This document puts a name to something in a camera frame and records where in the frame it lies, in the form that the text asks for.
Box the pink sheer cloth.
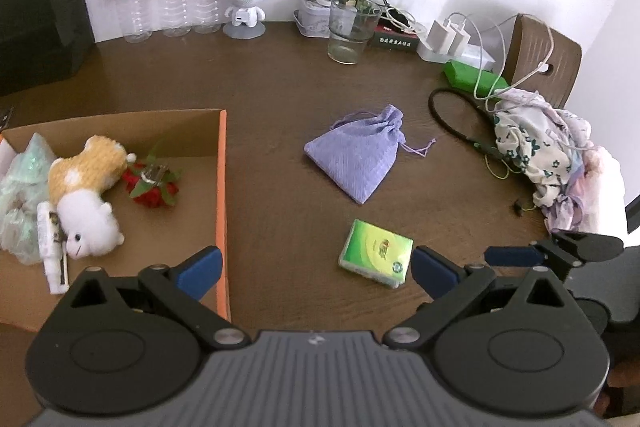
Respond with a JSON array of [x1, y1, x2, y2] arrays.
[[545, 147, 626, 235]]

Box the light green plastic bag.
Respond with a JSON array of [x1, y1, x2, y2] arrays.
[[0, 133, 58, 265]]

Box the black cable loop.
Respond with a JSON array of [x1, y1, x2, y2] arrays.
[[429, 89, 506, 158]]

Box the green tissue pack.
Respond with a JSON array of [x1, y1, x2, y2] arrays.
[[338, 219, 414, 290]]

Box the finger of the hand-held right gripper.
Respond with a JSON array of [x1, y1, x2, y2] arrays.
[[484, 229, 626, 280]]

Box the green packet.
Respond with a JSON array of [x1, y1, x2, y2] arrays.
[[444, 60, 510, 99]]

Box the black box white label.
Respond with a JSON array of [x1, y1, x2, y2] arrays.
[[370, 19, 421, 54]]

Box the red artificial rose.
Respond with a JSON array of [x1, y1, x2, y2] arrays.
[[121, 142, 183, 209]]

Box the white and tan plush alpaca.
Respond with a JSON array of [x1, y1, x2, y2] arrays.
[[47, 135, 138, 261]]

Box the white power strip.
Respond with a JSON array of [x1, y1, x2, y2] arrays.
[[417, 39, 496, 72]]

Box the clear glass cup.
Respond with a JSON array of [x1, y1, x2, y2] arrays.
[[327, 0, 383, 66]]

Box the brown wooden desktop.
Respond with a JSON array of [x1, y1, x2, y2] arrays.
[[0, 21, 636, 427]]

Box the orange cardboard box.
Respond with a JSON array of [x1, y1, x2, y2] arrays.
[[0, 108, 233, 333]]

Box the white charger plug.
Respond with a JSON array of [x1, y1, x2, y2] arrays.
[[446, 22, 472, 55], [426, 19, 453, 52]]

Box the white floral cloth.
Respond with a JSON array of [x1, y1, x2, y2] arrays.
[[492, 89, 596, 208]]

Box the small white tin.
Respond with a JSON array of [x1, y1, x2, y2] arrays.
[[293, 0, 333, 38]]

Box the purple drawstring pouch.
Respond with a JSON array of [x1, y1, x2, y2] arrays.
[[304, 104, 438, 205]]

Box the white charging cables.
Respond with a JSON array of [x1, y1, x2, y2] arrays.
[[445, 12, 556, 100]]

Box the thin yellow wire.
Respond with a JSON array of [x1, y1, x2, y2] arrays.
[[485, 157, 512, 180]]

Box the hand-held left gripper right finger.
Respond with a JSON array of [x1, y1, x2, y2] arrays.
[[382, 246, 571, 350]]

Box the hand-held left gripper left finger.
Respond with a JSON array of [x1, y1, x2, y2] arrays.
[[67, 246, 251, 350]]

